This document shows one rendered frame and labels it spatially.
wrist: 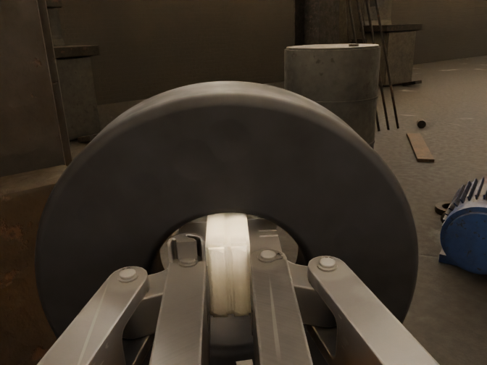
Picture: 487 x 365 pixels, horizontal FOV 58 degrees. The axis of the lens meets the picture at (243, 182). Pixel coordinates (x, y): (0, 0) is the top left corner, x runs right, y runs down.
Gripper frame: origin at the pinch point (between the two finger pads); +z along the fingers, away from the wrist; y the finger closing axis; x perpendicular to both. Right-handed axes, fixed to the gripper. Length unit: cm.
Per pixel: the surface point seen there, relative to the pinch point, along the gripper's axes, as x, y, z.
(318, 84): -36, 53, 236
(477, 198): -68, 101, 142
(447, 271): -99, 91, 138
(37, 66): 3.7, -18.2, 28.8
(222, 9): -2, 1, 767
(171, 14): -5, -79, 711
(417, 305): -98, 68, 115
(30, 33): 6.7, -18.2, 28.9
